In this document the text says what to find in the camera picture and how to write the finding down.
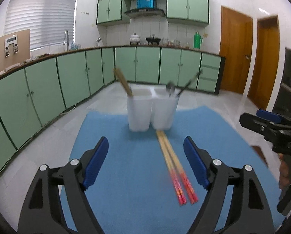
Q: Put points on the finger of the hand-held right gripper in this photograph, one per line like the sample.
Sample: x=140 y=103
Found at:
x=269 y=116
x=255 y=124

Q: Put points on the bamboo chopstick orange pattern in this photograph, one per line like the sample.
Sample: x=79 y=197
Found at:
x=125 y=81
x=120 y=79

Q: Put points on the black glass cabinet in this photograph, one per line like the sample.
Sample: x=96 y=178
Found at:
x=290 y=82

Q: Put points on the green base cabinets with counter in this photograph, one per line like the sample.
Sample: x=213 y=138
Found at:
x=45 y=82

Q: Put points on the green thermos flask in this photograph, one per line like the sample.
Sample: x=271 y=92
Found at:
x=197 y=41

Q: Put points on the blue range hood chimney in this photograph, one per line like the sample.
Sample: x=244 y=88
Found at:
x=145 y=2

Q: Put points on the steel stovetop kettle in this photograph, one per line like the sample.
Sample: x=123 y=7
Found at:
x=99 y=42

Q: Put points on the brown cardboard board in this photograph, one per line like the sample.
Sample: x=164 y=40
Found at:
x=23 y=53

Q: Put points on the clear plastic bottle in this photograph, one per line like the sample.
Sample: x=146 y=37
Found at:
x=75 y=46

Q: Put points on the person's right hand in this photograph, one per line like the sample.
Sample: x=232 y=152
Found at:
x=285 y=173

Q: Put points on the white window blind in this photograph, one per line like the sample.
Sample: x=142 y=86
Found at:
x=38 y=17

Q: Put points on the bamboo chopstick red end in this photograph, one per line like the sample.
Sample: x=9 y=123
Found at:
x=169 y=163
x=176 y=163

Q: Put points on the plain wooden door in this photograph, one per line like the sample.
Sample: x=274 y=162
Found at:
x=265 y=65

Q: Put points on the metal spoon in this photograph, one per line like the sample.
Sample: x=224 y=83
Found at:
x=170 y=87

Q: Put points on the black wok with lid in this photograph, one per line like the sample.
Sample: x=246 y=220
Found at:
x=152 y=40

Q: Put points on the green wall cabinets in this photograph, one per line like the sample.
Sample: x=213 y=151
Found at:
x=186 y=4

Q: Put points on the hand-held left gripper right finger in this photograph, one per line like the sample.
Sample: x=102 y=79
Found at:
x=196 y=165

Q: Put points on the white device with clips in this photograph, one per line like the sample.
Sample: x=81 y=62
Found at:
x=11 y=39

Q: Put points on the glass range hood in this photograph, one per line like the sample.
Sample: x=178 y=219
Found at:
x=145 y=12

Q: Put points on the white cooking pot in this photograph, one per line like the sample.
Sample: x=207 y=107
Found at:
x=135 y=39

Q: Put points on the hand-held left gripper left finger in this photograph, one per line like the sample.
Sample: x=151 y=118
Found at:
x=96 y=160

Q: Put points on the metal kitchen faucet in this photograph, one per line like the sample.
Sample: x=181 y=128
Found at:
x=67 y=43

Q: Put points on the white two-compartment utensil holder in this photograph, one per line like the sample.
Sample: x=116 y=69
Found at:
x=140 y=114

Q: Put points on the black plastic spoon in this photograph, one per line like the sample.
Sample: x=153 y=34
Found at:
x=189 y=82

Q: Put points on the blue table mat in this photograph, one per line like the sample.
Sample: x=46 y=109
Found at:
x=135 y=151

